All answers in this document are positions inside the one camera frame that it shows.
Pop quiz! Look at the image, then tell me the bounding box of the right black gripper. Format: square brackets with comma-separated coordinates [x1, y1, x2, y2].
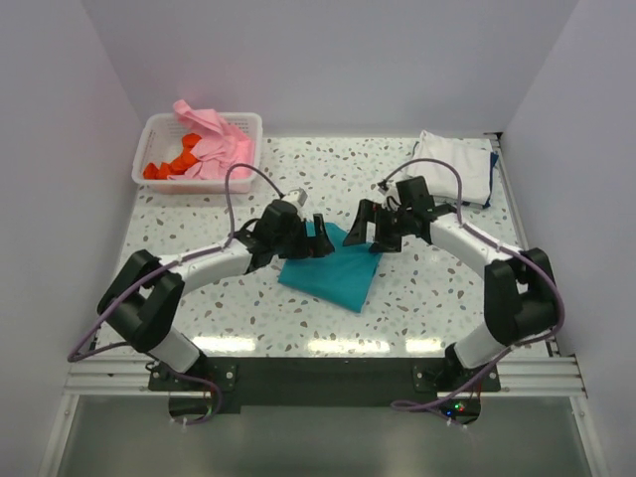
[343, 199, 412, 254]

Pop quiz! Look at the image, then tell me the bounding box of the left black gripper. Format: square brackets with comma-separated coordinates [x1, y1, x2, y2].
[272, 214, 333, 259]

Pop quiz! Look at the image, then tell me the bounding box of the teal t shirt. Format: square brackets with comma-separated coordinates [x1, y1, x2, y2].
[278, 223, 383, 313]

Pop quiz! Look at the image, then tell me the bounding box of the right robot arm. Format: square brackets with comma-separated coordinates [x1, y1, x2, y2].
[343, 177, 564, 391]

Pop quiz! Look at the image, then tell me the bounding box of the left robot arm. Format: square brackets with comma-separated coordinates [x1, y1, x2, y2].
[97, 199, 335, 390]

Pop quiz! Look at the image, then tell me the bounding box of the folded white t shirt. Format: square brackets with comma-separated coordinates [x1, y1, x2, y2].
[404, 130, 499, 208]

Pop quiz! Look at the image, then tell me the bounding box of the pink t shirt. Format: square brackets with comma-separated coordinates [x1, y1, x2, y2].
[173, 99, 254, 181]

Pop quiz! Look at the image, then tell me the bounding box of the orange t shirt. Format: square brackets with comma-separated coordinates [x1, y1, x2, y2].
[142, 133, 201, 180]

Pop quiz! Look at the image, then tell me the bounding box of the white plastic basket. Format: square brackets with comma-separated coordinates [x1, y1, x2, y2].
[131, 101, 263, 195]

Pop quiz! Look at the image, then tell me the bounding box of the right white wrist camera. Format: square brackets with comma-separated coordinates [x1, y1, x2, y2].
[378, 180, 400, 211]

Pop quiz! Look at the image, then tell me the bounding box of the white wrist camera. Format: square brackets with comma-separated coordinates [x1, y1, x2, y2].
[378, 180, 400, 211]
[282, 188, 308, 209]

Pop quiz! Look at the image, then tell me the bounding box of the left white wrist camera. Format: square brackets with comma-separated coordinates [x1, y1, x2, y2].
[282, 188, 308, 209]

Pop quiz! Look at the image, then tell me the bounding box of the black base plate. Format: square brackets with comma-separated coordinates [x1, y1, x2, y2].
[146, 357, 501, 423]

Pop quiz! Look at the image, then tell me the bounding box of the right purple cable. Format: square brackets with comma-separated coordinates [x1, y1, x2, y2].
[377, 158, 567, 413]

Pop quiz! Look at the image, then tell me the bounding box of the purple cable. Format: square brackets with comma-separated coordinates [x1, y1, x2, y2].
[377, 158, 567, 413]
[67, 163, 289, 363]

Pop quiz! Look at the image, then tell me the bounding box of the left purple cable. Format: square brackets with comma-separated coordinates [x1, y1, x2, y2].
[67, 163, 289, 363]

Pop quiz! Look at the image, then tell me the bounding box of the aluminium frame rail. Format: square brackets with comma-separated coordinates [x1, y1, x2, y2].
[484, 129, 592, 398]

